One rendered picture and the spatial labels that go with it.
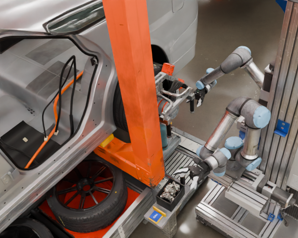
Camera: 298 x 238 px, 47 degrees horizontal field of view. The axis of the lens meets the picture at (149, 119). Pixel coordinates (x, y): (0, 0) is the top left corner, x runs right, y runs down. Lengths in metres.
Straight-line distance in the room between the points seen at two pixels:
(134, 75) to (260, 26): 3.93
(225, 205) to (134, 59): 1.66
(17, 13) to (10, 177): 1.01
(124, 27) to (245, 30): 3.90
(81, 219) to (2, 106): 1.21
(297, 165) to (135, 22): 1.35
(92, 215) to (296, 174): 1.50
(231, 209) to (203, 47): 2.76
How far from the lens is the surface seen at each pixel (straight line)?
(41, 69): 3.36
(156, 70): 2.85
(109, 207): 2.79
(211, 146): 2.16
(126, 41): 1.86
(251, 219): 3.05
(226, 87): 4.45
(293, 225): 3.09
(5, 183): 2.42
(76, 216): 2.82
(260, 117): 2.02
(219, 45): 5.21
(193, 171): 1.98
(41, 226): 2.86
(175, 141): 3.59
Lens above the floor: 2.84
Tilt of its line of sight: 44 degrees down
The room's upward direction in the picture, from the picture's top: 8 degrees counter-clockwise
